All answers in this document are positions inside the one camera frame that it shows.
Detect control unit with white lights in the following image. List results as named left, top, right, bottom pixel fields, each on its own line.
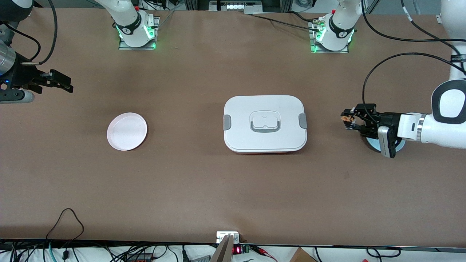
left=209, top=0, right=263, bottom=13

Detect brown cardboard box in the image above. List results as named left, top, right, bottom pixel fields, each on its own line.
left=289, top=247, right=318, bottom=262

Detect light blue round plate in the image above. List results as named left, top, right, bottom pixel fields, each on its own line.
left=365, top=135, right=406, bottom=152

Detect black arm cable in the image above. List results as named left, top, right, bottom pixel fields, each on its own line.
left=360, top=0, right=461, bottom=122
left=0, top=0, right=58, bottom=66

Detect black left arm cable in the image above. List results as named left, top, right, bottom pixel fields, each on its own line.
left=360, top=0, right=461, bottom=122

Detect aluminium camera pole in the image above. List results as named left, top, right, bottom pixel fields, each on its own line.
left=210, top=235, right=234, bottom=262

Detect white lunch box grey clips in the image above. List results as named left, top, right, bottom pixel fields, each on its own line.
left=223, top=95, right=308, bottom=154

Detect red clip test leads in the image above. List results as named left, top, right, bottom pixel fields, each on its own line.
left=251, top=245, right=278, bottom=262

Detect thin black looped cable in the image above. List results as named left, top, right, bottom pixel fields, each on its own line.
left=46, top=208, right=85, bottom=241

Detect black coiled floor cable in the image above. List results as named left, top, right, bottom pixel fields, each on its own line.
left=366, top=247, right=402, bottom=257

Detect white camera mount clamp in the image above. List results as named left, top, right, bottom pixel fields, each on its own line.
left=216, top=231, right=240, bottom=244

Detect pink round plate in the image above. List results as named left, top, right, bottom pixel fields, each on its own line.
left=107, top=112, right=148, bottom=151

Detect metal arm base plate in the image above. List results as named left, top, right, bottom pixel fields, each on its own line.
left=118, top=16, right=161, bottom=51
left=309, top=20, right=349, bottom=54

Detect black cable across table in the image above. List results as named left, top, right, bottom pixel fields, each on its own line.
left=248, top=13, right=323, bottom=31

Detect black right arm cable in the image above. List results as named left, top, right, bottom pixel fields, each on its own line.
left=0, top=0, right=58, bottom=66

